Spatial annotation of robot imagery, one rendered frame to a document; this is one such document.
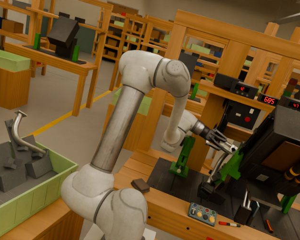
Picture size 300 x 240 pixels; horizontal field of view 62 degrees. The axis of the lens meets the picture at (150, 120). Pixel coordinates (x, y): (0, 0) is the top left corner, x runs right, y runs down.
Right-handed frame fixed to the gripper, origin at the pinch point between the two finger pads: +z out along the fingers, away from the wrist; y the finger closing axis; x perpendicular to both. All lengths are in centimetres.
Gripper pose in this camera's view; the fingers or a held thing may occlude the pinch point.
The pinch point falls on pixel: (228, 148)
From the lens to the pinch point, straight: 164.0
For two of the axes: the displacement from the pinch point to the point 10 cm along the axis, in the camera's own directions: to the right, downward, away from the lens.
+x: -1.7, 3.6, 9.2
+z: 8.3, 5.6, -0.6
